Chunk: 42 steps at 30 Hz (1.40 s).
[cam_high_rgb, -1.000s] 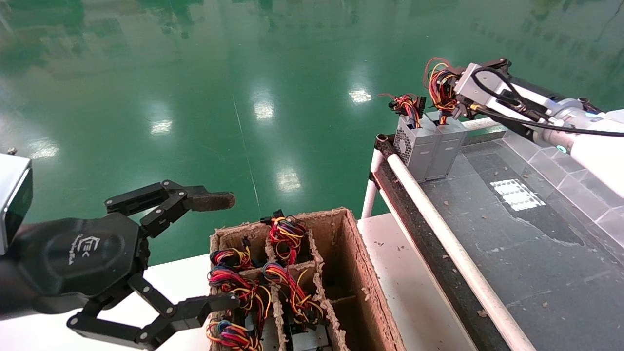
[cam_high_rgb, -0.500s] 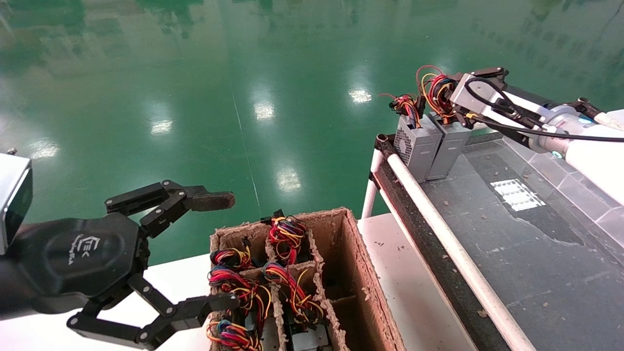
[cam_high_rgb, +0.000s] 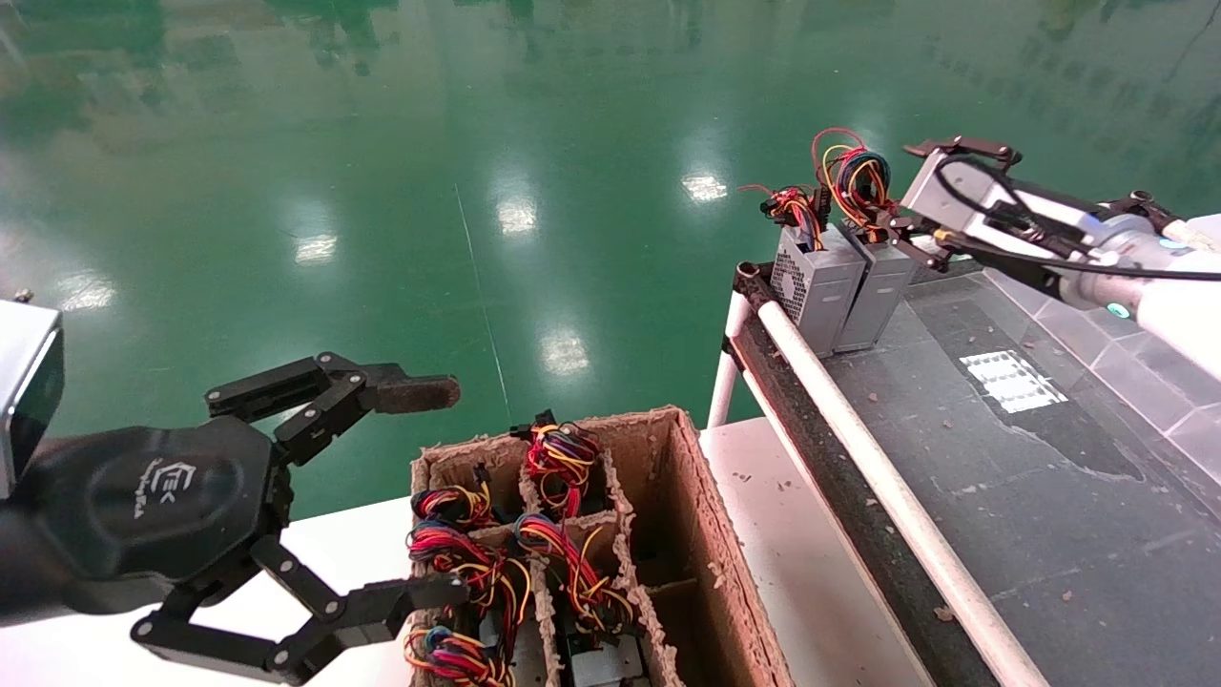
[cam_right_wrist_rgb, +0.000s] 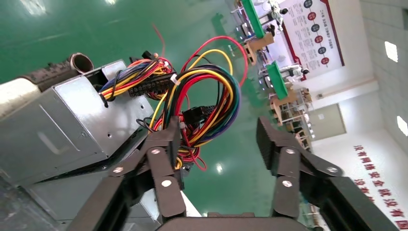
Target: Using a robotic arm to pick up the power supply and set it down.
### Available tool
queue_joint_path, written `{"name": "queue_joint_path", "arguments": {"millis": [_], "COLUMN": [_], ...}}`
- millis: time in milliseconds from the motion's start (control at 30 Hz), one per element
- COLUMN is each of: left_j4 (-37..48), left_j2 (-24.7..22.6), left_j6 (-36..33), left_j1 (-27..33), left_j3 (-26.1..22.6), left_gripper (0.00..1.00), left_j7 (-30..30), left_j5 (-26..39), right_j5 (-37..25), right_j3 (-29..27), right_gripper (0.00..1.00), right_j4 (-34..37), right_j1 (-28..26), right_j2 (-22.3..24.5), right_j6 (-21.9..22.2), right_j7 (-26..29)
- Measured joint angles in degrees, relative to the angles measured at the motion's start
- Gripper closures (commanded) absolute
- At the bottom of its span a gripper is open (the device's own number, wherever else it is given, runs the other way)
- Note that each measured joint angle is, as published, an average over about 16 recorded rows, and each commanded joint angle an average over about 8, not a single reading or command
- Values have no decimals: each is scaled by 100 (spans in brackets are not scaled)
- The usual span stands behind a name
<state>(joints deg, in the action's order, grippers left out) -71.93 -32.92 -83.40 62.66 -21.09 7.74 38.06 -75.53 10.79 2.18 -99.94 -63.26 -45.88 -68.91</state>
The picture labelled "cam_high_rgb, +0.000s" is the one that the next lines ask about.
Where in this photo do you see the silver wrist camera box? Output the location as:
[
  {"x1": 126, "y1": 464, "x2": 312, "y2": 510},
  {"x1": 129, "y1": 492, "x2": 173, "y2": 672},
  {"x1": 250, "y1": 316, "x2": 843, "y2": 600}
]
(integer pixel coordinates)
[
  {"x1": 0, "y1": 299, "x2": 65, "y2": 499},
  {"x1": 900, "y1": 153, "x2": 1018, "y2": 253}
]

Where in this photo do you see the short black camera cable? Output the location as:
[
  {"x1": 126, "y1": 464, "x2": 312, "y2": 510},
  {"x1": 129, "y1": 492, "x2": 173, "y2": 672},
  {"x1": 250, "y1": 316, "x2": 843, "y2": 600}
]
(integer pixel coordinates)
[{"x1": 937, "y1": 156, "x2": 1043, "y2": 235}]

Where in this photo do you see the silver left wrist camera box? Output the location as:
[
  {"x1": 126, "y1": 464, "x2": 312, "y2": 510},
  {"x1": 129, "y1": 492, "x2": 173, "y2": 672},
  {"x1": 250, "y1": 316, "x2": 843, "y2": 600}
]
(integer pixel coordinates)
[{"x1": 0, "y1": 299, "x2": 65, "y2": 499}]

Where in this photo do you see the grey power supply with wires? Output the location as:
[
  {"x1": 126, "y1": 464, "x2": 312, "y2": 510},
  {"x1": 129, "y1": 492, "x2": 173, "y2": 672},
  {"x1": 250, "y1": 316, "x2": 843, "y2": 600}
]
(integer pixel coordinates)
[
  {"x1": 811, "y1": 127, "x2": 920, "y2": 354},
  {"x1": 515, "y1": 513, "x2": 650, "y2": 687},
  {"x1": 410, "y1": 465, "x2": 499, "y2": 532},
  {"x1": 408, "y1": 523, "x2": 533, "y2": 659},
  {"x1": 404, "y1": 625, "x2": 521, "y2": 687},
  {"x1": 512, "y1": 410, "x2": 602, "y2": 521},
  {"x1": 744, "y1": 179, "x2": 867, "y2": 359}
]

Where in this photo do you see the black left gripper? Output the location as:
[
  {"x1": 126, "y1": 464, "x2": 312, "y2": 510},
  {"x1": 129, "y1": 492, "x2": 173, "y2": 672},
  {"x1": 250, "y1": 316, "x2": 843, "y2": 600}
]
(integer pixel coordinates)
[{"x1": 19, "y1": 352, "x2": 471, "y2": 685}]

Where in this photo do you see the white frame leg pipe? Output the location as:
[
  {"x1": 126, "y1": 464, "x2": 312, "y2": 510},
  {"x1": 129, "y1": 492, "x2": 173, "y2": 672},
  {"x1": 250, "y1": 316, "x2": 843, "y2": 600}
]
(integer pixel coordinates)
[{"x1": 706, "y1": 291, "x2": 755, "y2": 430}]

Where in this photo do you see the black pipe corner connector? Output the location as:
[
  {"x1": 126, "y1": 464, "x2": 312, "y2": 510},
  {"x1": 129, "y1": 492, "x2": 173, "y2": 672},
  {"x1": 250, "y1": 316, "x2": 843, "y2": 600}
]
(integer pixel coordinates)
[
  {"x1": 733, "y1": 262, "x2": 778, "y2": 321},
  {"x1": 1126, "y1": 191, "x2": 1180, "y2": 230}
]

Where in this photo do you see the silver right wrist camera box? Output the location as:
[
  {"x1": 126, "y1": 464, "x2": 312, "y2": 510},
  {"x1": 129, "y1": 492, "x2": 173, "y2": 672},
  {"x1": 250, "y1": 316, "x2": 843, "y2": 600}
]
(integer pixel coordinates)
[{"x1": 900, "y1": 153, "x2": 1018, "y2": 253}]

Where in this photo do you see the brown cardboard divider box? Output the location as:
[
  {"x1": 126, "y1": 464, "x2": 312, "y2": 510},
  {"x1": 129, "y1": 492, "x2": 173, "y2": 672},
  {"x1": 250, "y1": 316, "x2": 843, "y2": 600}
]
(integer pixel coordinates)
[{"x1": 410, "y1": 406, "x2": 797, "y2": 687}]

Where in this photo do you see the long black arm cable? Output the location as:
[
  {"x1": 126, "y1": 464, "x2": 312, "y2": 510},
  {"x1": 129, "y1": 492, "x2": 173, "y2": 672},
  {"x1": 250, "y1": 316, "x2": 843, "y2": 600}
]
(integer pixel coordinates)
[{"x1": 935, "y1": 227, "x2": 1221, "y2": 284}]

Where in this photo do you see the clear acrylic divider tray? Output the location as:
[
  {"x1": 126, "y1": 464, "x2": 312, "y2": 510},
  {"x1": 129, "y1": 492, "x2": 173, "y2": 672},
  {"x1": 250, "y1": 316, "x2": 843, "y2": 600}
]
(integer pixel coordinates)
[{"x1": 984, "y1": 269, "x2": 1221, "y2": 521}]

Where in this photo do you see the short white frame pipe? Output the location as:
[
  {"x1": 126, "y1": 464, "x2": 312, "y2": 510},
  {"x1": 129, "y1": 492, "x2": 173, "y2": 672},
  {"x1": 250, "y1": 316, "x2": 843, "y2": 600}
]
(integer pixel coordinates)
[{"x1": 1171, "y1": 215, "x2": 1221, "y2": 253}]

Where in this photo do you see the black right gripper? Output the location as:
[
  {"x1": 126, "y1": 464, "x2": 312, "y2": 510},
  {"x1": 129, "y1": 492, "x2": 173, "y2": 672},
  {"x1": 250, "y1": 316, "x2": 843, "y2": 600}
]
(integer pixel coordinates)
[{"x1": 861, "y1": 135, "x2": 1074, "y2": 276}]

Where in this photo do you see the white perforated label sticker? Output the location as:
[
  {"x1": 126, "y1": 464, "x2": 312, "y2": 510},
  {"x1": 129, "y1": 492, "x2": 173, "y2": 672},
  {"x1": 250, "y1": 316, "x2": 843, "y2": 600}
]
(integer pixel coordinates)
[{"x1": 959, "y1": 351, "x2": 1067, "y2": 413}]

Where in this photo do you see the long white frame pipe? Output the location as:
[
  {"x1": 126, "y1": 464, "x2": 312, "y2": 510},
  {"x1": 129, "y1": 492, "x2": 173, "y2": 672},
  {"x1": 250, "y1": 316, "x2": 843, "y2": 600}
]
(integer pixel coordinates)
[{"x1": 756, "y1": 301, "x2": 1045, "y2": 687}]

